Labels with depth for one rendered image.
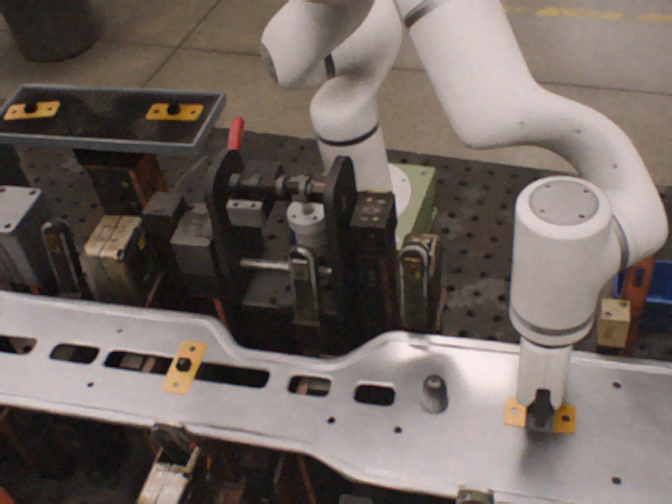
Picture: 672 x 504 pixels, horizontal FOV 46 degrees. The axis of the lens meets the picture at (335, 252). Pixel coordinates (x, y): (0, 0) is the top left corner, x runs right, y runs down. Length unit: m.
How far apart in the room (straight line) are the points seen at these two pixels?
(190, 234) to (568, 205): 0.61
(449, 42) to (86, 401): 0.67
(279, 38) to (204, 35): 2.66
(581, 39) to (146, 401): 2.83
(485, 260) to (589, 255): 0.85
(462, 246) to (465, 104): 0.88
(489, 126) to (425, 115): 2.40
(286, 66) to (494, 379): 0.58
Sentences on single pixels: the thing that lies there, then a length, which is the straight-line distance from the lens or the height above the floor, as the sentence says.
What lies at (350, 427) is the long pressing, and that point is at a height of 1.00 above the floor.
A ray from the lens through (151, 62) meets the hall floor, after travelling 3.81.
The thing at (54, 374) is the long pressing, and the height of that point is 1.00.
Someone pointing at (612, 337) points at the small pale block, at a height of 1.03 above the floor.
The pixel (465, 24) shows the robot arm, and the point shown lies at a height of 1.46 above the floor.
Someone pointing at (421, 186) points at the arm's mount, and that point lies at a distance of 1.56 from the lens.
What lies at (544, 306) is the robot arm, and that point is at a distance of 0.78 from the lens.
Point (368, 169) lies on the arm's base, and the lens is 1.44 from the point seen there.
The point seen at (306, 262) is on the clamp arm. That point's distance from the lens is 1.05.
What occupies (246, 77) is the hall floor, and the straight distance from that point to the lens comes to 3.53.
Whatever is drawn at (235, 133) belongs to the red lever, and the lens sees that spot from 1.21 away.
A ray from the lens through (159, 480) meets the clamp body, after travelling 0.96.
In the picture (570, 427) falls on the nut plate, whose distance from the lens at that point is 0.99.
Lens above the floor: 1.84
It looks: 45 degrees down
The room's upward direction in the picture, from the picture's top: 10 degrees counter-clockwise
